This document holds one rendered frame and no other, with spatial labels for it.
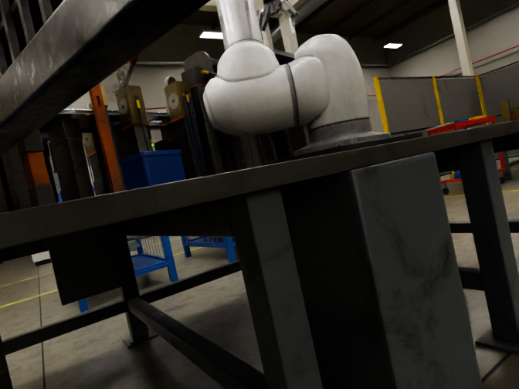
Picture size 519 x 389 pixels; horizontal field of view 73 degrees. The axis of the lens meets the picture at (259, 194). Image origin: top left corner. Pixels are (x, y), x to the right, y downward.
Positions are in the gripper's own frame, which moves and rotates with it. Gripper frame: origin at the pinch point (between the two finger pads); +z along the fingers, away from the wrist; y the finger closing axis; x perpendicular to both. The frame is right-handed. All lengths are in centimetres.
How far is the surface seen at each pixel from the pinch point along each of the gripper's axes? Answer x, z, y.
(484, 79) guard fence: -756, -58, -124
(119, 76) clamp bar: 67, 18, 28
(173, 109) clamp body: 52, 29, 22
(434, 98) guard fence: -603, -31, -32
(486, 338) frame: 13, 126, -55
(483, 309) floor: -14, 128, -55
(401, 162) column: 62, 63, -47
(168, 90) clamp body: 52, 22, 23
